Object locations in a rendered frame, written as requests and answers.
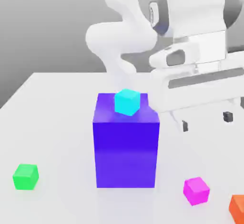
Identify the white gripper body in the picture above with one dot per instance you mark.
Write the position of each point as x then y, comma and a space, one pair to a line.
190, 98

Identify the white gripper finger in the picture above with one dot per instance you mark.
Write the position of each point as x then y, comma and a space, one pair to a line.
184, 126
228, 116

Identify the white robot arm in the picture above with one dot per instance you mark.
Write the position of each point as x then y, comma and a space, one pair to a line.
122, 37

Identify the small cyan cube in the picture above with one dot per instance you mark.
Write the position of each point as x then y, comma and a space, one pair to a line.
127, 102

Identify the small magenta cube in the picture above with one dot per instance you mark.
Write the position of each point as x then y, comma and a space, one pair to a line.
196, 191

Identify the small orange cube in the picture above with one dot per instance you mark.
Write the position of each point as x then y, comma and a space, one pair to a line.
238, 208

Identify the small green cube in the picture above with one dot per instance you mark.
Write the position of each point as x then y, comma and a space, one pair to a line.
25, 177

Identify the large purple box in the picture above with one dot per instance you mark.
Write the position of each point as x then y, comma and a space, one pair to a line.
125, 155

